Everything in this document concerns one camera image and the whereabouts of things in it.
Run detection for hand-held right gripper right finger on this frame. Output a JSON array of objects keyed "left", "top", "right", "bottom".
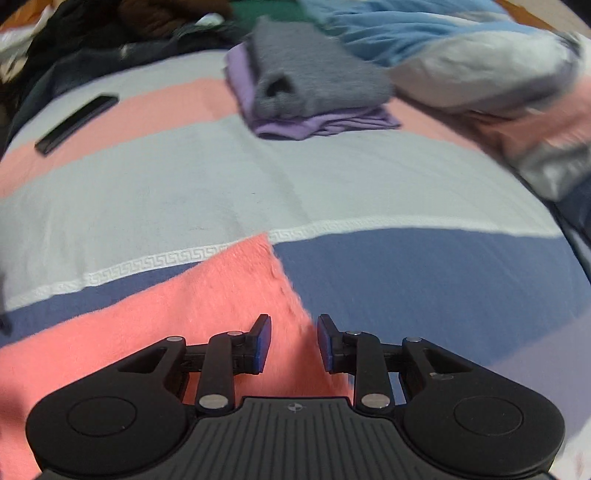
[{"left": 317, "top": 314, "right": 476, "bottom": 416}]

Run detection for striped quilt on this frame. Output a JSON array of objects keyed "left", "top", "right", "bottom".
[{"left": 295, "top": 0, "right": 591, "bottom": 201}]

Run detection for dark denim jeans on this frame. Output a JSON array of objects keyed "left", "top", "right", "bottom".
[{"left": 0, "top": 28, "right": 250, "bottom": 153}]

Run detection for folded purple garment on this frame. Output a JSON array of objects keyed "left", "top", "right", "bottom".
[{"left": 225, "top": 42, "right": 402, "bottom": 140}]

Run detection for striped bed sheet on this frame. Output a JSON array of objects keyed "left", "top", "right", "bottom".
[{"left": 0, "top": 46, "right": 591, "bottom": 480}]

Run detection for folded grey sweater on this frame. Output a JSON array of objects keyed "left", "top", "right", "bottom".
[{"left": 252, "top": 16, "right": 395, "bottom": 121}]

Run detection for green cloth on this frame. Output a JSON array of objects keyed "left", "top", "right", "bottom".
[{"left": 231, "top": 0, "right": 319, "bottom": 28}]

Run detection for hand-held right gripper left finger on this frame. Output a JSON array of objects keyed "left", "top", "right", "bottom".
[{"left": 92, "top": 314, "right": 273, "bottom": 416}]

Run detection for black remote control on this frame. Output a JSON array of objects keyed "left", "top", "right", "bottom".
[{"left": 34, "top": 93, "right": 120, "bottom": 156}]

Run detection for salmon pink fleece pants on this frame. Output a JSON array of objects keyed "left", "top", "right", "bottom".
[{"left": 0, "top": 233, "right": 352, "bottom": 480}]

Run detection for brown garment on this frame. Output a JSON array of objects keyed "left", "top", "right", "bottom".
[{"left": 117, "top": 0, "right": 234, "bottom": 38}]

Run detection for wooden headboard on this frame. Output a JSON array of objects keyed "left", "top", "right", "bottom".
[{"left": 499, "top": 0, "right": 573, "bottom": 29}]

